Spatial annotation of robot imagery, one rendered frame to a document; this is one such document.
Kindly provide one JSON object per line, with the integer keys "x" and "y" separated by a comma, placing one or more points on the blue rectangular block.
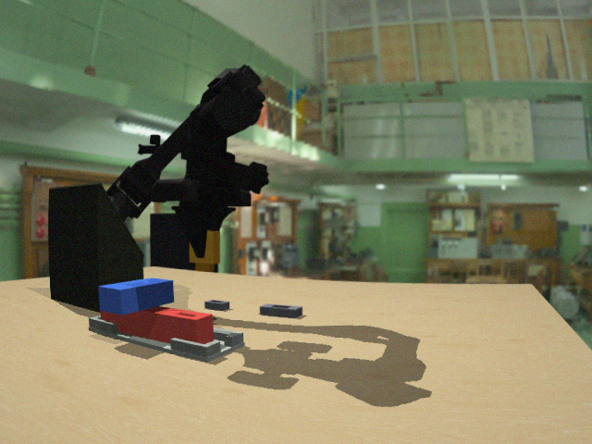
{"x": 136, "y": 295}

